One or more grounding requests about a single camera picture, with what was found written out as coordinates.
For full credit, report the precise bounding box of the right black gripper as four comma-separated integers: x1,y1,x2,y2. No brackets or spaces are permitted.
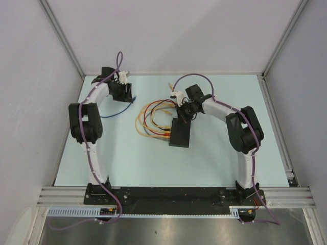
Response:
175,100,197,125

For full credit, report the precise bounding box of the left aluminium corner post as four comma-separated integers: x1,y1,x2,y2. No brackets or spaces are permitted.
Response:
38,0,85,79

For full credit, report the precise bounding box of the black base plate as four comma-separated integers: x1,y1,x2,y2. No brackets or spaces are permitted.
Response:
83,184,266,215

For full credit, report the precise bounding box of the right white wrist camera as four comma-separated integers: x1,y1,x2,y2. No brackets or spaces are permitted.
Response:
170,91,184,107

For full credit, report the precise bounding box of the black network switch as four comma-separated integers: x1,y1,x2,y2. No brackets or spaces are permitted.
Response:
169,118,191,148

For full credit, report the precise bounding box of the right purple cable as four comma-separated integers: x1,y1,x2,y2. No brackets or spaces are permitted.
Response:
173,73,281,225

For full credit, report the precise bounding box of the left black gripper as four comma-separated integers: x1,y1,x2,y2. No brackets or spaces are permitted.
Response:
110,81,133,103

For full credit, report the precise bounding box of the right aluminium side rail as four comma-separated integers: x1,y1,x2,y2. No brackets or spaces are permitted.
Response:
257,75,299,187

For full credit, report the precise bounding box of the right aluminium corner post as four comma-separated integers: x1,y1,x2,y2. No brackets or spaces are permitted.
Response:
261,0,310,78

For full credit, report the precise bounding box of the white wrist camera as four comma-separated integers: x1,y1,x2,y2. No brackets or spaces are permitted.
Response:
170,91,184,107
118,70,130,85

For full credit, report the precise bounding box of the grey ethernet cable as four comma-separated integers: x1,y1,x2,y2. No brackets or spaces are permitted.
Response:
143,126,171,140

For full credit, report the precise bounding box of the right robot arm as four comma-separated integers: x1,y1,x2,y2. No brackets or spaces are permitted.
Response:
171,85,264,205

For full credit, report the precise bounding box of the yellow ethernet cable middle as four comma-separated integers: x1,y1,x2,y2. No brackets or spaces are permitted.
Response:
137,101,174,137

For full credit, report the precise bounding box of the blue ethernet cable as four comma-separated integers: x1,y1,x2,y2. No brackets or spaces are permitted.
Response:
99,94,137,118

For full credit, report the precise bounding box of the black ethernet cable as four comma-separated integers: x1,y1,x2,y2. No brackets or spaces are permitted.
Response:
150,103,199,126

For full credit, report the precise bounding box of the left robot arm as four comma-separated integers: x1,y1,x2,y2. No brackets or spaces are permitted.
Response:
68,67,134,204

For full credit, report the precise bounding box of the yellow ethernet cable lower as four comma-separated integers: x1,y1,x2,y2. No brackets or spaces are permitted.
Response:
134,116,171,141

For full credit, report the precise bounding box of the aluminium corner post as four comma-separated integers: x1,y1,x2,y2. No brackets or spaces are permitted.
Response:
38,0,85,79
261,0,310,78

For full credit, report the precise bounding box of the white slotted cable duct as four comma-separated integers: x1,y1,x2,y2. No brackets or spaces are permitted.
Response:
48,207,239,219

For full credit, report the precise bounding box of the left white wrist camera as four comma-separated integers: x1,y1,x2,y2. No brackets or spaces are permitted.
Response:
118,70,130,85

